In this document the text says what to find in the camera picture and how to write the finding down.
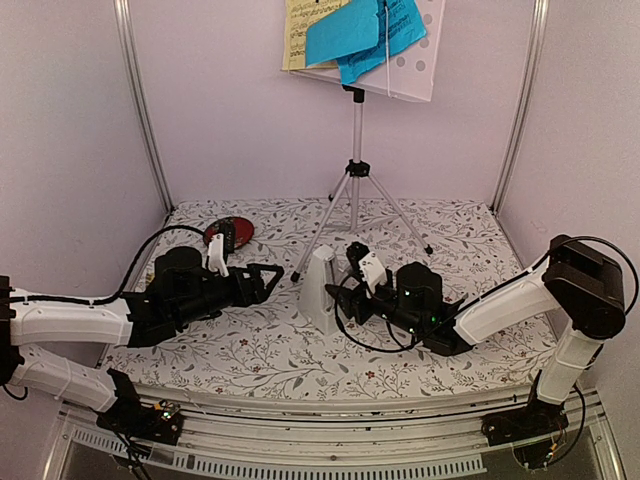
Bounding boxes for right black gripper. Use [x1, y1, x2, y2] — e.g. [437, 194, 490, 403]
[326, 279, 425, 339]

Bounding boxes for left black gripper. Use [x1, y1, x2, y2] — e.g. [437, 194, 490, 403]
[174, 262, 284, 328]

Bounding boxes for white metronome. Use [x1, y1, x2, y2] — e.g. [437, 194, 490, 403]
[298, 245, 344, 337]

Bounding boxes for silver tripod music stand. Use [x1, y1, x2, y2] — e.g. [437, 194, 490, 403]
[283, 0, 447, 281]

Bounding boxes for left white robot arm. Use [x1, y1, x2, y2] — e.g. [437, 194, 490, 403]
[1, 246, 284, 434]

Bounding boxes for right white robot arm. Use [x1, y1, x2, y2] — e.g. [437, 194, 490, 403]
[324, 235, 633, 436]

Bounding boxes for red floral plate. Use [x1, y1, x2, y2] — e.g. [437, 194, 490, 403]
[203, 216, 255, 252]

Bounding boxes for floral table mat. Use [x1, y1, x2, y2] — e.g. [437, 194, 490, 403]
[103, 199, 556, 401]

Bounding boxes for blue paper sheet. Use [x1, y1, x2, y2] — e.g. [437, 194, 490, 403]
[305, 0, 427, 85]

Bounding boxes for yellow sheet music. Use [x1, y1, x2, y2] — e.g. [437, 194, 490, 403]
[281, 0, 350, 72]

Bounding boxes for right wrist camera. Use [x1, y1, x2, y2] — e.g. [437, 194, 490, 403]
[346, 242, 391, 292]

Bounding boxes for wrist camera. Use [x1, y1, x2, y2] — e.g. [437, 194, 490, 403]
[346, 242, 391, 292]
[205, 222, 236, 277]

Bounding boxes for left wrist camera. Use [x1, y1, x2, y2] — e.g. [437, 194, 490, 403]
[205, 222, 236, 277]

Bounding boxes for front aluminium rail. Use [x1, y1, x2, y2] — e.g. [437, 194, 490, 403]
[43, 387, 630, 479]

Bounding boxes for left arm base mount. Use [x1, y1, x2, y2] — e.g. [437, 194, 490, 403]
[96, 368, 184, 446]

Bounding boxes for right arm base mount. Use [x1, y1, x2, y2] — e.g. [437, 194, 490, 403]
[481, 386, 587, 471]

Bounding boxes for left aluminium frame post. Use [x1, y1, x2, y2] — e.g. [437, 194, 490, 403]
[113, 0, 175, 215]

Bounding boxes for aluminium frame post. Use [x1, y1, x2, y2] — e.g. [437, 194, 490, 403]
[113, 0, 175, 215]
[490, 0, 550, 216]

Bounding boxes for right aluminium frame post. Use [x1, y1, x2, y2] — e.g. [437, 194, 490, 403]
[490, 0, 550, 216]

